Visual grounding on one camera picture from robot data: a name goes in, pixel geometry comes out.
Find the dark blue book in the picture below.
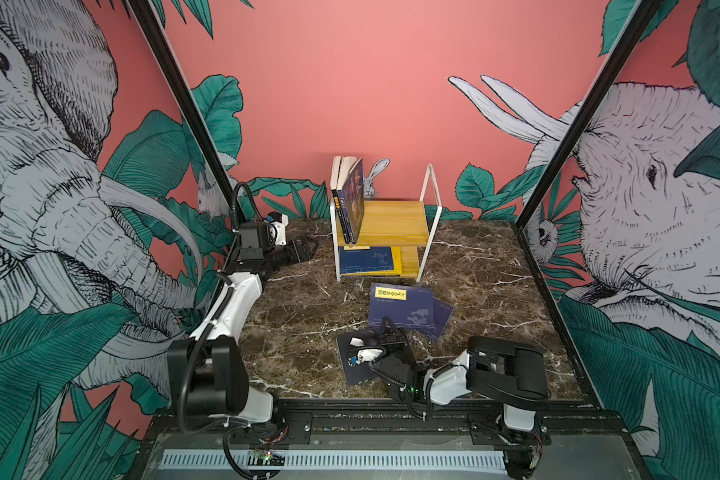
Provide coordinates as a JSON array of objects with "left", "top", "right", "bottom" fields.
[
  {"left": 368, "top": 283, "right": 435, "bottom": 332},
  {"left": 424, "top": 299, "right": 453, "bottom": 340}
]

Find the black book at bottom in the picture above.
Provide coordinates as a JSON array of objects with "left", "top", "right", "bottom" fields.
[{"left": 336, "top": 329, "right": 387, "bottom": 385}]

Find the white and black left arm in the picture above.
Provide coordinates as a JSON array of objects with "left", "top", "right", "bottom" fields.
[{"left": 167, "top": 213, "right": 317, "bottom": 434}]

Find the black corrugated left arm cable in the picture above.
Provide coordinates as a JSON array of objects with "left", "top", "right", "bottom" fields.
[{"left": 230, "top": 181, "right": 268, "bottom": 232}]

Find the wooden shelf with white frame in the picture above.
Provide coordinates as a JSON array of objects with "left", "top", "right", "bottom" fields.
[{"left": 357, "top": 164, "right": 443, "bottom": 282}]

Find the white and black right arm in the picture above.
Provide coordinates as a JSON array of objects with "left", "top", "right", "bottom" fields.
[{"left": 337, "top": 318, "right": 549, "bottom": 433}]

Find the black right frame post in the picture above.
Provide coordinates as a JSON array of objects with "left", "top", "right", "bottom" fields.
[{"left": 513, "top": 0, "right": 662, "bottom": 230}]

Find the black book standing on shelf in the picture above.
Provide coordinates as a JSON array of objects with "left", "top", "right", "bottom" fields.
[{"left": 330, "top": 156, "right": 359, "bottom": 245}]

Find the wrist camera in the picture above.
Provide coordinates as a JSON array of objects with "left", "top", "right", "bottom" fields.
[
  {"left": 346, "top": 337, "right": 386, "bottom": 366},
  {"left": 266, "top": 211, "right": 289, "bottom": 246}
]

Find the blue book with yellow label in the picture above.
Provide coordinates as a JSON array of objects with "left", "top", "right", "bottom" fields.
[{"left": 338, "top": 245, "right": 397, "bottom": 276}]

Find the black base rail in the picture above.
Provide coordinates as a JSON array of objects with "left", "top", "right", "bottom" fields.
[{"left": 143, "top": 398, "right": 631, "bottom": 448}]

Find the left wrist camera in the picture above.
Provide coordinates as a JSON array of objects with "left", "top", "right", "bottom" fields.
[{"left": 266, "top": 211, "right": 289, "bottom": 246}]

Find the black left frame post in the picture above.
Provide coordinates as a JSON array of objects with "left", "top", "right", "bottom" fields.
[{"left": 128, "top": 0, "right": 239, "bottom": 228}]

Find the black frame post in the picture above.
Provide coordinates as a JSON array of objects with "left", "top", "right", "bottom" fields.
[
  {"left": 128, "top": 0, "right": 239, "bottom": 228},
  {"left": 513, "top": 0, "right": 662, "bottom": 230}
]

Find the dark book with portrait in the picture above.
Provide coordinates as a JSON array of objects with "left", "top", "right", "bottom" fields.
[{"left": 338, "top": 156, "right": 365, "bottom": 245}]

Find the white slotted cable duct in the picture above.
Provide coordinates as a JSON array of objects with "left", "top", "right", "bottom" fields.
[{"left": 158, "top": 449, "right": 506, "bottom": 473}]

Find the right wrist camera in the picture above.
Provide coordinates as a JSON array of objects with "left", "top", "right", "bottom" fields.
[{"left": 346, "top": 337, "right": 386, "bottom": 366}]

